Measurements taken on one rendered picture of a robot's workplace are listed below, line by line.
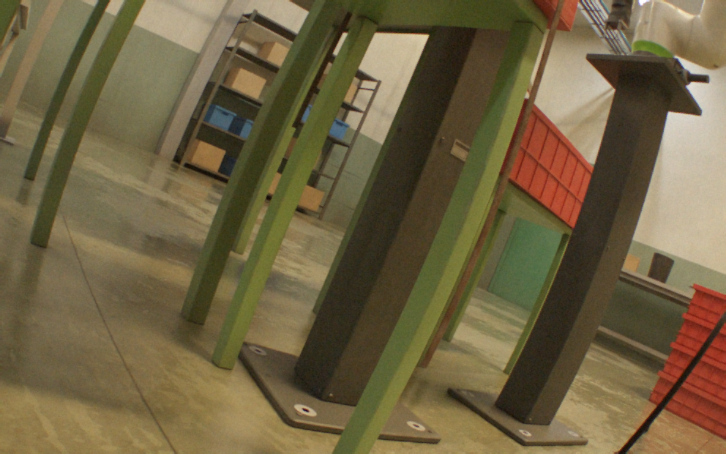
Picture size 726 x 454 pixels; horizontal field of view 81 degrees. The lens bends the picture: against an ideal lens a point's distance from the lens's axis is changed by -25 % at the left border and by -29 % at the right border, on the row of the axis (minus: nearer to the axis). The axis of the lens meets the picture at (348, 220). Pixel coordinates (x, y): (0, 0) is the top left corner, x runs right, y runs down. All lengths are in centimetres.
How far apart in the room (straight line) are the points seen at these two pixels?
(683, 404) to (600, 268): 173
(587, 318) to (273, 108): 81
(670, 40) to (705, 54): 11
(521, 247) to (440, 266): 667
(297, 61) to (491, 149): 51
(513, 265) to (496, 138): 667
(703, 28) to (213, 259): 130
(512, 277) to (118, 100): 535
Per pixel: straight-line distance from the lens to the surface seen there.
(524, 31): 64
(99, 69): 106
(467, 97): 87
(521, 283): 712
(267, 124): 99
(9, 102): 240
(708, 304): 289
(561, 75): 803
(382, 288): 84
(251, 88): 649
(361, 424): 62
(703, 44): 147
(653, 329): 636
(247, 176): 99
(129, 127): 643
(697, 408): 285
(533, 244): 717
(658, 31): 144
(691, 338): 289
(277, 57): 663
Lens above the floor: 31
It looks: 1 degrees down
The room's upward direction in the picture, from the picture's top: 23 degrees clockwise
